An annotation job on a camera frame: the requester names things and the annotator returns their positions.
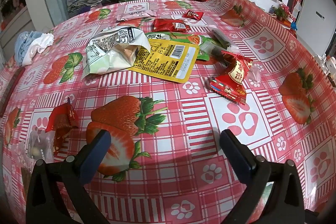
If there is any red wrapper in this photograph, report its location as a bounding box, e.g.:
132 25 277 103
46 100 79 156

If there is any red candy packet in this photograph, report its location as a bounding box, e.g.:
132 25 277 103
210 51 252 105

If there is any blue white cloth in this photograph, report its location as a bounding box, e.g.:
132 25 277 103
14 31 54 67

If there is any crumpled white green bag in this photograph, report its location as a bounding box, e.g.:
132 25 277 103
82 25 151 78

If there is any dark clear snack packet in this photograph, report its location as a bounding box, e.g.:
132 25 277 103
199 28 241 63

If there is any strawberry pattern tablecloth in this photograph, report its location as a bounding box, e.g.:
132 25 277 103
1 0 335 223

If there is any yellow snack packet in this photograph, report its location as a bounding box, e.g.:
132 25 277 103
129 39 199 84

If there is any green snack packet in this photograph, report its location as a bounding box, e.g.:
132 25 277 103
146 32 221 65

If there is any small red sachet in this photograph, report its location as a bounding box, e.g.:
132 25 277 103
182 9 204 21

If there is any red flat snack packet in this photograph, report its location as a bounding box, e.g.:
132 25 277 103
152 19 191 32

